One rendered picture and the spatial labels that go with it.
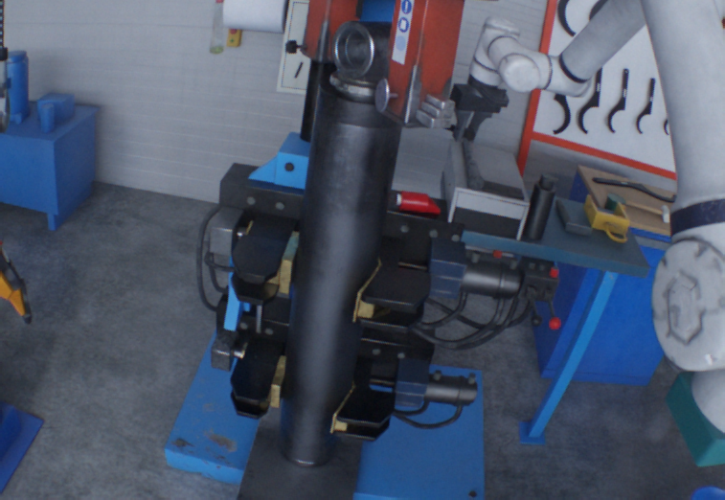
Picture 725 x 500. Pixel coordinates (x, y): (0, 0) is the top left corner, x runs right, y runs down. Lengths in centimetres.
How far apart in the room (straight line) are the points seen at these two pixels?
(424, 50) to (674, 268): 77
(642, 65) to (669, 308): 310
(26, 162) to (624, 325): 350
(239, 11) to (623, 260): 166
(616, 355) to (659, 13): 251
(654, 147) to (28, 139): 392
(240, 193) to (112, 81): 234
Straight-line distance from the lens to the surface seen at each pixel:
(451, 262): 173
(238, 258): 164
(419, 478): 228
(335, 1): 156
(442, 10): 126
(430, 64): 127
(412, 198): 179
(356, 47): 152
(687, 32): 77
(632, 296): 292
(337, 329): 171
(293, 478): 216
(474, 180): 177
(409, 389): 202
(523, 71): 127
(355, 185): 148
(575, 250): 193
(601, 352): 308
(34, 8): 433
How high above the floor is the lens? 189
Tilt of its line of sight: 29 degrees down
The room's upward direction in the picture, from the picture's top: 9 degrees clockwise
